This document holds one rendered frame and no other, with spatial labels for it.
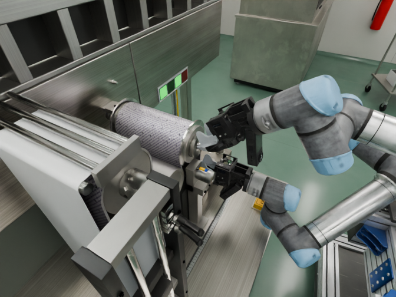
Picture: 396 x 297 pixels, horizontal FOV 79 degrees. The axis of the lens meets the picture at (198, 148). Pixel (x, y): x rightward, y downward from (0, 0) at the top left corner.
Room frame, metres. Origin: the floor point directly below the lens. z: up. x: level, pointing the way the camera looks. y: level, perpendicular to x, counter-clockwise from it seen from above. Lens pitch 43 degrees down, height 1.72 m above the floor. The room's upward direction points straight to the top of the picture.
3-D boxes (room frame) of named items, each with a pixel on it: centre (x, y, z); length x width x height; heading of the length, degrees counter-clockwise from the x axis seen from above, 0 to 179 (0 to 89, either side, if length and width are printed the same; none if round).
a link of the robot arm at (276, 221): (0.44, -0.26, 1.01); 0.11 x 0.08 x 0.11; 23
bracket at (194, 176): (0.49, 0.00, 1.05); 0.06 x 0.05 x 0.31; 61
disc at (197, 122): (0.54, 0.02, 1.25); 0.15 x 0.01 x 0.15; 151
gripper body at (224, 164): (0.54, -0.12, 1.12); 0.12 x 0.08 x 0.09; 61
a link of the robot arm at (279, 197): (0.46, -0.26, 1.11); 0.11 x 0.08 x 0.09; 61
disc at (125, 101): (0.66, 0.24, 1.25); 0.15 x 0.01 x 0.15; 151
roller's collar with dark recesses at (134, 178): (0.31, 0.12, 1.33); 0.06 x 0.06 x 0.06; 61
